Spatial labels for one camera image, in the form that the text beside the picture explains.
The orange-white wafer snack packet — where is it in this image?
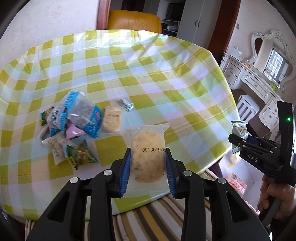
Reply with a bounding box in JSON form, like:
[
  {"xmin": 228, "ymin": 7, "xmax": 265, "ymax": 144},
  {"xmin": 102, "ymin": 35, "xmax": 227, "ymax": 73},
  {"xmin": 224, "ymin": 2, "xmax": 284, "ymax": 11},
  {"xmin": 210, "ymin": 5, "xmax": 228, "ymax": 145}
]
[{"xmin": 227, "ymin": 173, "xmax": 247, "ymax": 197}]

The green white snack packet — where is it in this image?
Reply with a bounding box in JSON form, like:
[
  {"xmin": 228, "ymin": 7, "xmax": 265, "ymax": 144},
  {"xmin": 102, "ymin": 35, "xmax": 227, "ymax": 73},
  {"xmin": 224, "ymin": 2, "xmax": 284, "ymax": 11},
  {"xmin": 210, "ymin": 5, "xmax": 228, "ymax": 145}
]
[{"xmin": 228, "ymin": 120, "xmax": 248, "ymax": 167}]

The green yellow snack packet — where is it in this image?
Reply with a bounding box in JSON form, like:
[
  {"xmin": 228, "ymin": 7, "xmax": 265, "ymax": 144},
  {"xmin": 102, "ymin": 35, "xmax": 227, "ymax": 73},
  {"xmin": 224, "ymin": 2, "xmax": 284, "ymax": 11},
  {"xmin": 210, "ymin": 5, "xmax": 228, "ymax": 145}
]
[{"xmin": 63, "ymin": 140, "xmax": 100, "ymax": 170}]

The pink snack packet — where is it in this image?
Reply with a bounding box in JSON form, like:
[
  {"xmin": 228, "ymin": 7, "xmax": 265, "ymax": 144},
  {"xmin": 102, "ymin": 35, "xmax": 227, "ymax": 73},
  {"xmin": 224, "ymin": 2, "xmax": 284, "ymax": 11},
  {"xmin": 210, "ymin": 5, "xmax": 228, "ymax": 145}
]
[{"xmin": 65, "ymin": 121, "xmax": 85, "ymax": 140}]

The clear round cookie packet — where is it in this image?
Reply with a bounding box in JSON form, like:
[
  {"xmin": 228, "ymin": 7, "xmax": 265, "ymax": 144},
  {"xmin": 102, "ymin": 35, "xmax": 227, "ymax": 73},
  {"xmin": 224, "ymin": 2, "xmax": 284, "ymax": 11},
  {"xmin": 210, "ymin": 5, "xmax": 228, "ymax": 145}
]
[{"xmin": 124, "ymin": 123, "xmax": 170, "ymax": 197}]

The blue clear raisin packet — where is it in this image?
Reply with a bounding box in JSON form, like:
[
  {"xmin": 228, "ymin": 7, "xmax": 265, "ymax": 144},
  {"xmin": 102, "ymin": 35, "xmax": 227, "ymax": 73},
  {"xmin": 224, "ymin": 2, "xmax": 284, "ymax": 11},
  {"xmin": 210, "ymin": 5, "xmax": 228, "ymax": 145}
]
[{"xmin": 47, "ymin": 91, "xmax": 102, "ymax": 138}]

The square cracker packet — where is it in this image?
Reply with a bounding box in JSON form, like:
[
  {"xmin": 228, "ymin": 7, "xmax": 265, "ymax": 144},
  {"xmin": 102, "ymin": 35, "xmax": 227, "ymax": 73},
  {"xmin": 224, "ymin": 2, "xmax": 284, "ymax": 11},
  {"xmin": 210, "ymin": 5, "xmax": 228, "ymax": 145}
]
[{"xmin": 101, "ymin": 106, "xmax": 123, "ymax": 133}]

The person's right hand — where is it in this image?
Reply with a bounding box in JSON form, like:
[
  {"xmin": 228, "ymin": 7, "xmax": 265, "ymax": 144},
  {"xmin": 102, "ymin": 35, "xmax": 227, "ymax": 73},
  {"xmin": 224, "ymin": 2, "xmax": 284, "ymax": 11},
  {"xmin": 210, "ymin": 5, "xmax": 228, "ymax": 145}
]
[{"xmin": 257, "ymin": 175, "xmax": 295, "ymax": 219}]

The purple-edged white cardboard box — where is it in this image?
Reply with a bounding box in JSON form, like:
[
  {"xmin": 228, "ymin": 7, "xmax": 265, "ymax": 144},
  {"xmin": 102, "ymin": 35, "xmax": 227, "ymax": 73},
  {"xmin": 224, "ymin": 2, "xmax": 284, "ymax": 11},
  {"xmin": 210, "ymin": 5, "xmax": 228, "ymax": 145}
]
[{"xmin": 219, "ymin": 151, "xmax": 263, "ymax": 210}]

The white slatted stool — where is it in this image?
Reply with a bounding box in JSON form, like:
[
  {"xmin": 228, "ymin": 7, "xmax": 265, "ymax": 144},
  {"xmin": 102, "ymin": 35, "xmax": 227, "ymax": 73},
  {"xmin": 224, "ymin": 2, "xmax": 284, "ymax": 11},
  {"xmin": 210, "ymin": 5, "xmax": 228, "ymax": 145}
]
[{"xmin": 237, "ymin": 94, "xmax": 260, "ymax": 122}]

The striped rug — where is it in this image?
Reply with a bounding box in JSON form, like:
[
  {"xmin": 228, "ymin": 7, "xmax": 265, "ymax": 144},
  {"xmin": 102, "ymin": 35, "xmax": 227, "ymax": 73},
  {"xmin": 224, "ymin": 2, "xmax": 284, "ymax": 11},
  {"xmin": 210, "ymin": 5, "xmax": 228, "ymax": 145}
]
[{"xmin": 24, "ymin": 171, "xmax": 213, "ymax": 241}]

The clear biscuit packet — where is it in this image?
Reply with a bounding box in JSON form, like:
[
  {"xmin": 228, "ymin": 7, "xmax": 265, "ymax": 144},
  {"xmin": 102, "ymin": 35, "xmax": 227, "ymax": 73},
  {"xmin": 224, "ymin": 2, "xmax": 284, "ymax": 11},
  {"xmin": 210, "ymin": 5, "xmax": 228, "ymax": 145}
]
[{"xmin": 37, "ymin": 125, "xmax": 77, "ymax": 165}]

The white ornate dressing table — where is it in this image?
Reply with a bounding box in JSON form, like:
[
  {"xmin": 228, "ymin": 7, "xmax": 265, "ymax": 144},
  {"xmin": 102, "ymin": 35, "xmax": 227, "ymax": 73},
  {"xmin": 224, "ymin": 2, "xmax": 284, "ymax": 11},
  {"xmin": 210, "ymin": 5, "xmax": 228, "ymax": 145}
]
[{"xmin": 220, "ymin": 52, "xmax": 282, "ymax": 132}]

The ornate white mirror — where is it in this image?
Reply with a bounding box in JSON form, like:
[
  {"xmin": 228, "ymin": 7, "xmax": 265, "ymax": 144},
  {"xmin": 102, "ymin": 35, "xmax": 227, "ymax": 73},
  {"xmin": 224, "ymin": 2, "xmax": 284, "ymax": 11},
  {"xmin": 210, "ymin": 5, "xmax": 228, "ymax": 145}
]
[{"xmin": 244, "ymin": 30, "xmax": 295, "ymax": 94}]

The small green candy packet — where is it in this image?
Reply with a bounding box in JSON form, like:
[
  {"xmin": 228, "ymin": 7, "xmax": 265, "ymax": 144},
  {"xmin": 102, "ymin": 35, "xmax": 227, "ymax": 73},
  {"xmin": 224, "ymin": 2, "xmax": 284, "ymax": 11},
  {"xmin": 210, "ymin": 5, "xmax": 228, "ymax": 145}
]
[{"xmin": 40, "ymin": 106, "xmax": 54, "ymax": 126}]

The green checkered tablecloth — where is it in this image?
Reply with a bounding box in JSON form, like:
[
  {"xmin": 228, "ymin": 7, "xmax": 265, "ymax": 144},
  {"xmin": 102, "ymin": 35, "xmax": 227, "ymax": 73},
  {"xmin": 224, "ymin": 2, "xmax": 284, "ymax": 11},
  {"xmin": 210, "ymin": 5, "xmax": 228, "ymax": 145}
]
[{"xmin": 1, "ymin": 30, "xmax": 239, "ymax": 220}]

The small blue white candy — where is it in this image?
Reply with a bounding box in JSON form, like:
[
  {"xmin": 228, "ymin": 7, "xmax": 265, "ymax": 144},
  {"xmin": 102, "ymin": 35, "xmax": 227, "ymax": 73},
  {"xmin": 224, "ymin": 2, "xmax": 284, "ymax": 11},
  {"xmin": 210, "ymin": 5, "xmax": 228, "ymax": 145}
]
[{"xmin": 119, "ymin": 98, "xmax": 134, "ymax": 111}]

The white wardrobe cabinet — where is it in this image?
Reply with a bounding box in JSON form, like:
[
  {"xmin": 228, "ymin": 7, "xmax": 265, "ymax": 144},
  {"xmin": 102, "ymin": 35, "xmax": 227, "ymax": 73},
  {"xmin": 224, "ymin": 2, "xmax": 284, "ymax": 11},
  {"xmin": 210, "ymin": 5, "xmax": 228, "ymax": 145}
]
[{"xmin": 143, "ymin": 0, "xmax": 222, "ymax": 48}]

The yellow leather armchair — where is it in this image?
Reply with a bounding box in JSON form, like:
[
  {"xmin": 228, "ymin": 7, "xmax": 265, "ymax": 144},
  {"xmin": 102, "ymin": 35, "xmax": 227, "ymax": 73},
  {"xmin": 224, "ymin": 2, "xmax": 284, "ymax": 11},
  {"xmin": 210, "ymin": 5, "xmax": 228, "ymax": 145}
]
[{"xmin": 107, "ymin": 9, "xmax": 162, "ymax": 33}]

